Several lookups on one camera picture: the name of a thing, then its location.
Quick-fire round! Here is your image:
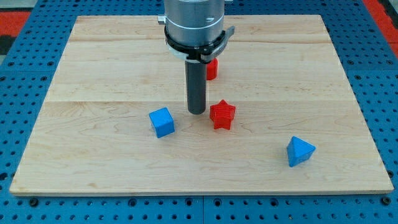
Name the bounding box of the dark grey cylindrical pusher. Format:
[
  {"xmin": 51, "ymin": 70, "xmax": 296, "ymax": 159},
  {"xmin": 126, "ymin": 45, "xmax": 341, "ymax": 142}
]
[{"xmin": 185, "ymin": 62, "xmax": 206, "ymax": 114}]

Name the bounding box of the black clamp ring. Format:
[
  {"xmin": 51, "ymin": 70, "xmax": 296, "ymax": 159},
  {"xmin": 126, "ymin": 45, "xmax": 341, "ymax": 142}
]
[{"xmin": 164, "ymin": 26, "xmax": 236, "ymax": 65}]

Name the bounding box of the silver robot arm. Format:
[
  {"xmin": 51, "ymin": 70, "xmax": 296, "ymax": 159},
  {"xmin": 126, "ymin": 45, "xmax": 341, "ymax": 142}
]
[{"xmin": 158, "ymin": 0, "xmax": 235, "ymax": 114}]

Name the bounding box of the light wooden board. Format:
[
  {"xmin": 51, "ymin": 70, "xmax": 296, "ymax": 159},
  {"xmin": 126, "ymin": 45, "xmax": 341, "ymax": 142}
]
[{"xmin": 9, "ymin": 15, "xmax": 394, "ymax": 197}]

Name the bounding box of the blue cube block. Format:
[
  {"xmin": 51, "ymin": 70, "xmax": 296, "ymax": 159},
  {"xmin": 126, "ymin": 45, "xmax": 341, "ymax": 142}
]
[{"xmin": 149, "ymin": 107, "xmax": 175, "ymax": 138}]

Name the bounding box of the red cylinder block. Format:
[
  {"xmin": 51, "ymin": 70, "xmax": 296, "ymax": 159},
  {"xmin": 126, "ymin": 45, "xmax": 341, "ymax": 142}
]
[{"xmin": 206, "ymin": 58, "xmax": 218, "ymax": 81}]

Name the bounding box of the blue triangle block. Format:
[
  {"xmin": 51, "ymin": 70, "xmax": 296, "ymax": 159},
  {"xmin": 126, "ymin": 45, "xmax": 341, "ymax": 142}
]
[{"xmin": 287, "ymin": 136, "xmax": 316, "ymax": 167}]

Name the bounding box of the red star block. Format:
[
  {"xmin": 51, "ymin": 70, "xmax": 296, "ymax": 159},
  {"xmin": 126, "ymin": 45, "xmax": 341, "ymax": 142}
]
[{"xmin": 210, "ymin": 100, "xmax": 236, "ymax": 130}]

